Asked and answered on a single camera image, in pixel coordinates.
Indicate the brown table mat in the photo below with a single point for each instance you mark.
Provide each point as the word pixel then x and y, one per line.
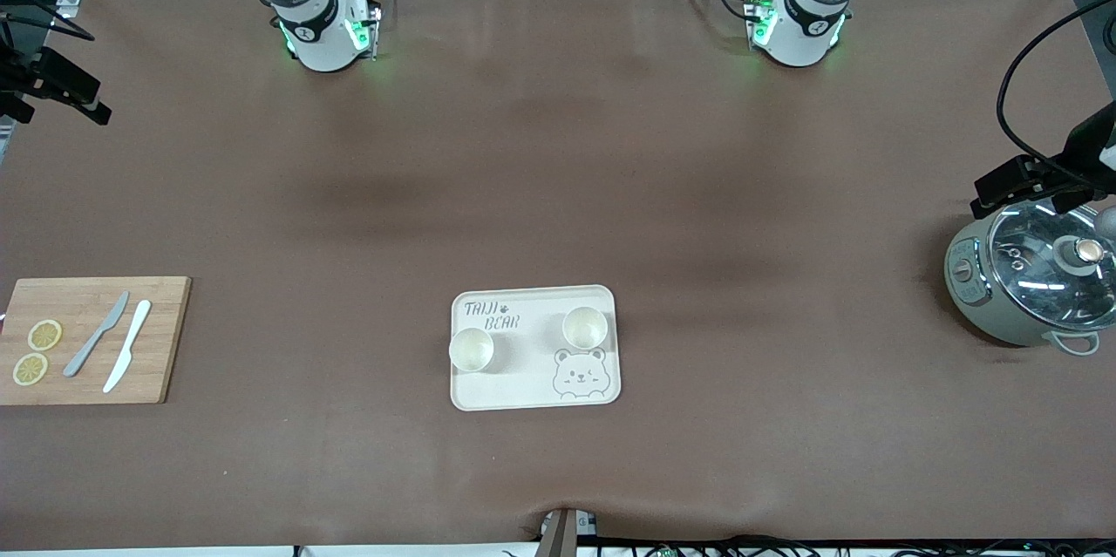
pixel 558 147

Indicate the glass pot lid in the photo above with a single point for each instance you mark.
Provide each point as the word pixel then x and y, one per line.
pixel 1037 269

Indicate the white plastic knife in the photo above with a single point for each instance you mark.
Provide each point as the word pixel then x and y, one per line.
pixel 129 343

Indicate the beige bear print tray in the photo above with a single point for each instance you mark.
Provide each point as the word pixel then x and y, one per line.
pixel 532 383

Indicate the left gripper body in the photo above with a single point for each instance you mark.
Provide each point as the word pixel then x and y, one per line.
pixel 1084 149

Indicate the grey camera stand post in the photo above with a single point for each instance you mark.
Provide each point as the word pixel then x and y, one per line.
pixel 558 535

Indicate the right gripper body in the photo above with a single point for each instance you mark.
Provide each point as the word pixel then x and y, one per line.
pixel 19 71

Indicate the grey plastic knife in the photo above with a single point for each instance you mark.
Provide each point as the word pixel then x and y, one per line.
pixel 94 339

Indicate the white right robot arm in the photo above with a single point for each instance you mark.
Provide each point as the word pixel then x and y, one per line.
pixel 323 43

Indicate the bamboo cutting board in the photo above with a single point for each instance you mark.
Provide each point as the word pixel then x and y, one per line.
pixel 166 339

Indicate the yellow lemon slice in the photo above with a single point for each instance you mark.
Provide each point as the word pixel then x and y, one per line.
pixel 30 369
pixel 44 335

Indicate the white paper-like cup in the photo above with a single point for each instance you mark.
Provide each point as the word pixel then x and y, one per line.
pixel 585 328
pixel 471 349

